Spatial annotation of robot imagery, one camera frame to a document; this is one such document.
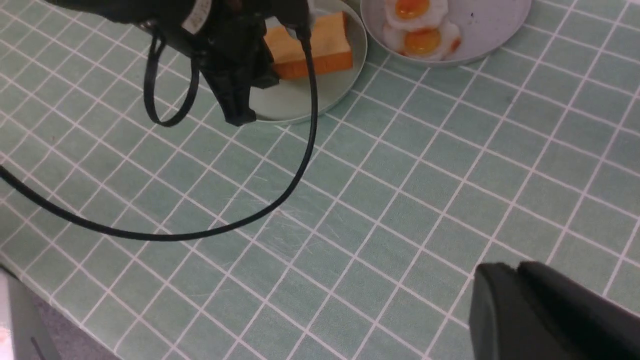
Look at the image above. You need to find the toast slice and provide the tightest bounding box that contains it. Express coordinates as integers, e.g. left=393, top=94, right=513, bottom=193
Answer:
left=263, top=11, right=354, bottom=80

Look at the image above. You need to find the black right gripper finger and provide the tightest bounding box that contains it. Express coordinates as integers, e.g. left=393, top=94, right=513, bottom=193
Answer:
left=469, top=261, right=640, bottom=360

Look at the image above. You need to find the green empty plate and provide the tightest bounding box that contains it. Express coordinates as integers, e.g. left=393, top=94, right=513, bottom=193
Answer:
left=249, top=0, right=368, bottom=126

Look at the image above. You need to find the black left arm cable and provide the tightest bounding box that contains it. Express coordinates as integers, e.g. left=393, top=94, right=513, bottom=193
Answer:
left=0, top=25, right=319, bottom=242

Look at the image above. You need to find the grey egg plate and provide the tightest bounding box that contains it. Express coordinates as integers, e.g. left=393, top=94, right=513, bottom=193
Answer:
left=359, top=0, right=533, bottom=68

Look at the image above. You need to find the fried egg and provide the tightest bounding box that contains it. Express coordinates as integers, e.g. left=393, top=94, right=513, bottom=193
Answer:
left=384, top=0, right=450, bottom=32
left=382, top=20, right=462, bottom=61

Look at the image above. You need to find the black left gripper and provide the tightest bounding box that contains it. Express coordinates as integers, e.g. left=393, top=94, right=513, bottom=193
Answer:
left=51, top=0, right=311, bottom=126

